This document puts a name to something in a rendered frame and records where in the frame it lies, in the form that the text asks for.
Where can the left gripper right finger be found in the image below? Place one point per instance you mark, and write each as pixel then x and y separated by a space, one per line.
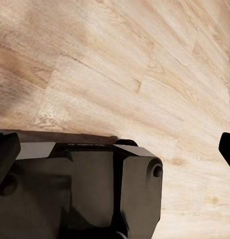
pixel 224 146

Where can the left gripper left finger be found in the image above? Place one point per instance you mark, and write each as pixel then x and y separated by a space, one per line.
pixel 9 150

